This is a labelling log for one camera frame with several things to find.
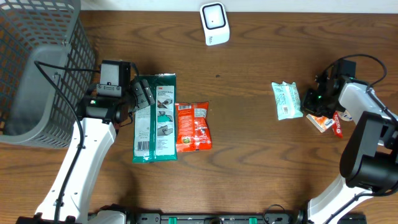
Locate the orange white small packet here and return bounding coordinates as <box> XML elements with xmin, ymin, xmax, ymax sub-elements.
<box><xmin>306</xmin><ymin>114</ymin><xmax>335</xmax><ymax>133</ymax></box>

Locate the small red wrapper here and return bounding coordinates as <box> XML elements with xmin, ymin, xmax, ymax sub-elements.
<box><xmin>332</xmin><ymin>112</ymin><xmax>343</xmax><ymax>138</ymax></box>

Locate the teal white snack packet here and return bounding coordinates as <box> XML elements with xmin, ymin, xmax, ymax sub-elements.
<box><xmin>271</xmin><ymin>82</ymin><xmax>303</xmax><ymax>120</ymax></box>

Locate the green white snack bag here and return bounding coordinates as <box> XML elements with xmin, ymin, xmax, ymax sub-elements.
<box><xmin>132</xmin><ymin>73</ymin><xmax>177</xmax><ymax>163</ymax></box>

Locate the red snack packet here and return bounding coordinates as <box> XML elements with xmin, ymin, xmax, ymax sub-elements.
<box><xmin>175</xmin><ymin>102</ymin><xmax>212</xmax><ymax>152</ymax></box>

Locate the green-lid white jar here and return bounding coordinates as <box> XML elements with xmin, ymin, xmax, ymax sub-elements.
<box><xmin>338</xmin><ymin>110</ymin><xmax>353</xmax><ymax>121</ymax></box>

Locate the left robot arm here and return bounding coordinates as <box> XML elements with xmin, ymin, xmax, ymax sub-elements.
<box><xmin>17</xmin><ymin>78</ymin><xmax>155</xmax><ymax>223</ymax></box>

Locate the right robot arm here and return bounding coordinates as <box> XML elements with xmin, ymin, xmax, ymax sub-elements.
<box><xmin>297</xmin><ymin>75</ymin><xmax>397</xmax><ymax>223</ymax></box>

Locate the white barcode scanner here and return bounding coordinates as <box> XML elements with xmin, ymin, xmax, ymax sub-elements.
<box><xmin>200</xmin><ymin>2</ymin><xmax>230</xmax><ymax>46</ymax></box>

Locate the grey plastic mesh basket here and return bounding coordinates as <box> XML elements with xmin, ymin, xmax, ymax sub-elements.
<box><xmin>1</xmin><ymin>0</ymin><xmax>95</xmax><ymax>148</ymax></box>

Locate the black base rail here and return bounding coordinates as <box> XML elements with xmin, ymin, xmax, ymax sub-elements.
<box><xmin>86</xmin><ymin>203</ymin><xmax>368</xmax><ymax>224</ymax></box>

